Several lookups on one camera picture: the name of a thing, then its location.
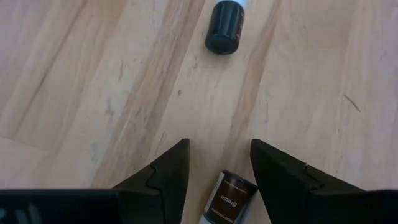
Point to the small black food colouring bottle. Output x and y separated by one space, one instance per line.
225 28

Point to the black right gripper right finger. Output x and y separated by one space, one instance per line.
311 205

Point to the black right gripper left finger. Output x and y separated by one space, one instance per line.
93 208

